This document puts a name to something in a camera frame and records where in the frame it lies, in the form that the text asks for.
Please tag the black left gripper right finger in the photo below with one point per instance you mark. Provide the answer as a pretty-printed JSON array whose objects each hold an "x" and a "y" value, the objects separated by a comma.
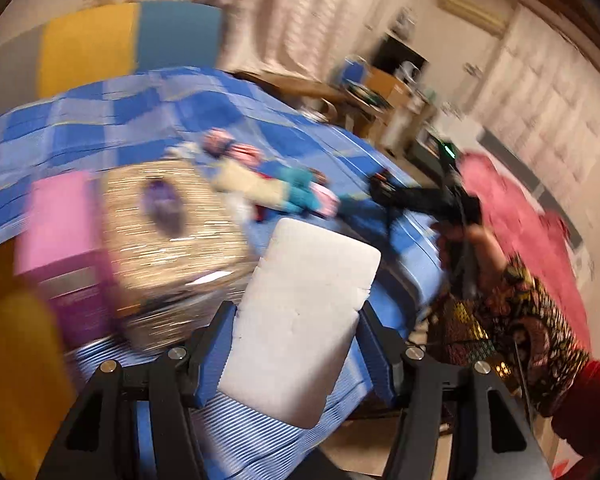
[{"x": 491, "y": 439}]

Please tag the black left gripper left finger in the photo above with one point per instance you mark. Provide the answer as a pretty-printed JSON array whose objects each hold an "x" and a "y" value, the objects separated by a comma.
[{"x": 99, "y": 438}]

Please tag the teal plush toy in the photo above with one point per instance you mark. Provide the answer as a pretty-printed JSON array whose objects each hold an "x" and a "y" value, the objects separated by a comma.
[{"x": 306, "y": 191}]

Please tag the white foam sponge block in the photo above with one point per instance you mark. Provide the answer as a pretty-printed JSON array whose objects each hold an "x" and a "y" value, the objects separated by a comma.
[{"x": 296, "y": 321}]

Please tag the pink towel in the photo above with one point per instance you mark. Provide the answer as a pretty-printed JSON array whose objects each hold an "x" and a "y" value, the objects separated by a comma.
[{"x": 219, "y": 143}]

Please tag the right hand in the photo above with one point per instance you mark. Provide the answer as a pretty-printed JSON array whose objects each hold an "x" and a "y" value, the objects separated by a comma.
[{"x": 488, "y": 255}]

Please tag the pink fabric seat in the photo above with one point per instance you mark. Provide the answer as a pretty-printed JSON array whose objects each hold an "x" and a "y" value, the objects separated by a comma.
[{"x": 538, "y": 238}]

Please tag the wooden side table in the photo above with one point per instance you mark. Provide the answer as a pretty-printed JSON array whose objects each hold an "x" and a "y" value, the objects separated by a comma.
[{"x": 315, "y": 99}]

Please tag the blue folding chair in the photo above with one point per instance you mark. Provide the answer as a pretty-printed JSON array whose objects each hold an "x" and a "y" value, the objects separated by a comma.
[{"x": 354, "y": 70}]

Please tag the purple pink cardboard box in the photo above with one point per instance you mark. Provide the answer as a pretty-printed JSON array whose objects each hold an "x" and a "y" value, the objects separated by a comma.
[{"x": 60, "y": 253}]

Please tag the blue plaid tablecloth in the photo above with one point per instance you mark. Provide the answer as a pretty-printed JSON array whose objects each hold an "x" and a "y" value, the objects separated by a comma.
[{"x": 135, "y": 118}]

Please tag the grey yellow teal chair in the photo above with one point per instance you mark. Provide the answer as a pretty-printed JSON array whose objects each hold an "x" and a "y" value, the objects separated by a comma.
[{"x": 105, "y": 42}]

